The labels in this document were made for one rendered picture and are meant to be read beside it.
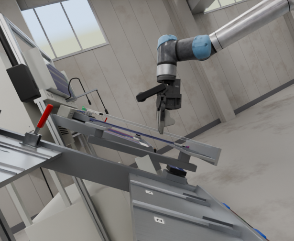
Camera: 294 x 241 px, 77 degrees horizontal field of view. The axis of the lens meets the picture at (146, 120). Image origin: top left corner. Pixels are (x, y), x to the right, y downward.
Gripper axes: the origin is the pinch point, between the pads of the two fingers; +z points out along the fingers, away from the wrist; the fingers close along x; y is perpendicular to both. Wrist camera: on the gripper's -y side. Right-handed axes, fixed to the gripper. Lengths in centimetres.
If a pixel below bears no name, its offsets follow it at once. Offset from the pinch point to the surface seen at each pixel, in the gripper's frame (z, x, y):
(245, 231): 14.6, -40.1, 6.9
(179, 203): 13.5, -31.9, -1.6
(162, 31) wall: -215, 348, 69
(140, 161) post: 13.4, 7.9, -5.9
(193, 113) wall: -28, 346, 149
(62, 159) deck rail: 7.1, -19.1, -28.7
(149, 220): 11.1, -42.2, -9.5
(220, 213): 15.3, -32.6, 6.7
